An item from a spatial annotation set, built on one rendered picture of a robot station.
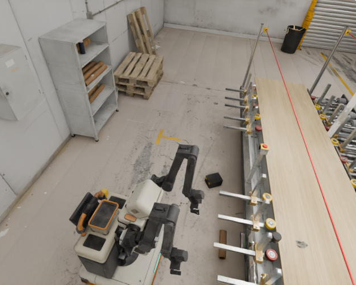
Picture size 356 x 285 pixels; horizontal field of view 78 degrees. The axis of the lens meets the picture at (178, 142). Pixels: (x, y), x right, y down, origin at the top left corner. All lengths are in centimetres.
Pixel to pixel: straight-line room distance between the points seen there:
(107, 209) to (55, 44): 205
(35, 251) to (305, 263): 254
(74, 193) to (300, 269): 258
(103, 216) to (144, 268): 73
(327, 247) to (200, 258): 124
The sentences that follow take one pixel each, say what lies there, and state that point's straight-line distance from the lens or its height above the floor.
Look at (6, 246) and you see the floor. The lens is 316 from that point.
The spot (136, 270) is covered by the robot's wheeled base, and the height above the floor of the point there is 28.
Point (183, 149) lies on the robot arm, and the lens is 132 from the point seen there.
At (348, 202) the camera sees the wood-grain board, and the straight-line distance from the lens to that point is 257.
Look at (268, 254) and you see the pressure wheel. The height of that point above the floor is 91.
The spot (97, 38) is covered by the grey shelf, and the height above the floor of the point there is 129.
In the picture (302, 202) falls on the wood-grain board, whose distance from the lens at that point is 230.
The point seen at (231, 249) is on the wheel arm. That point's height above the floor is 86.
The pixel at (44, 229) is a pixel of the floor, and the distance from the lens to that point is 308.
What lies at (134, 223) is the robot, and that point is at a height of 122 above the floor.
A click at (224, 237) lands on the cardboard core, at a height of 8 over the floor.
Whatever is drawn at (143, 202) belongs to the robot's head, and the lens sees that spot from 136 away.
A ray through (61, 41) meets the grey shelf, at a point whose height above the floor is 154.
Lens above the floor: 254
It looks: 43 degrees down
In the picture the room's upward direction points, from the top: 6 degrees clockwise
